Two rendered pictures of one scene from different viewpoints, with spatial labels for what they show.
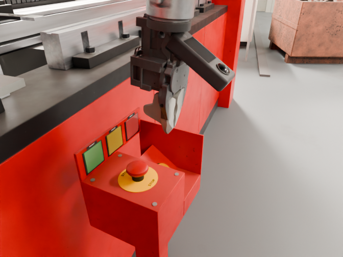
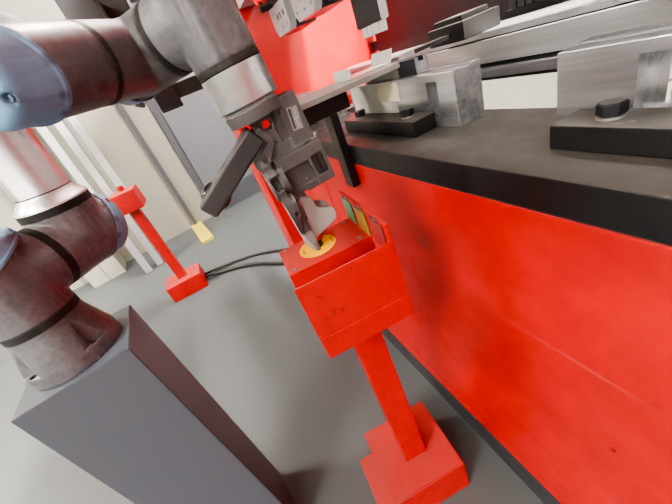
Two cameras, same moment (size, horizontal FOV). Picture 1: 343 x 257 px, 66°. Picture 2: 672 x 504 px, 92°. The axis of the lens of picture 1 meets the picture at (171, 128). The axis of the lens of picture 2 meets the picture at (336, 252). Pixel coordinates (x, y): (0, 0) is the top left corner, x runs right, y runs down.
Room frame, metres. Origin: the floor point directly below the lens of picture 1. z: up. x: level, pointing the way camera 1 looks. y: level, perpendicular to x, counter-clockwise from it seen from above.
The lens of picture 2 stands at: (0.82, -0.22, 1.06)
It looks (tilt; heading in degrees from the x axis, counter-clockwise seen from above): 30 degrees down; 145
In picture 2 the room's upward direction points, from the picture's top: 22 degrees counter-clockwise
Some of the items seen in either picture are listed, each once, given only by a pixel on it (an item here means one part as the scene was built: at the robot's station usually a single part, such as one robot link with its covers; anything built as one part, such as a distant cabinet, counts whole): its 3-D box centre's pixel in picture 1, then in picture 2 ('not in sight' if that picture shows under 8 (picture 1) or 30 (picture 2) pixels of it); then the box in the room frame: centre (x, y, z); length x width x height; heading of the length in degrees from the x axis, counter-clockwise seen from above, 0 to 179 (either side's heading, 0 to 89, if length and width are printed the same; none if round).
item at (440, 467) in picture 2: not in sight; (406, 462); (0.40, 0.02, 0.06); 0.25 x 0.20 x 0.12; 63
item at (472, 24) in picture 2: not in sight; (437, 36); (0.36, 0.60, 1.01); 0.26 x 0.12 x 0.05; 69
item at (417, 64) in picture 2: not in sight; (392, 70); (0.33, 0.45, 0.98); 0.20 x 0.03 x 0.03; 159
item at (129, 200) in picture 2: not in sight; (158, 242); (-1.59, 0.13, 0.41); 0.25 x 0.20 x 0.83; 69
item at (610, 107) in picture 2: (90, 49); (611, 108); (0.75, 0.23, 0.91); 0.03 x 0.03 x 0.02
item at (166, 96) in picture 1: (167, 95); not in sight; (0.42, 0.01, 0.92); 0.05 x 0.02 x 0.09; 153
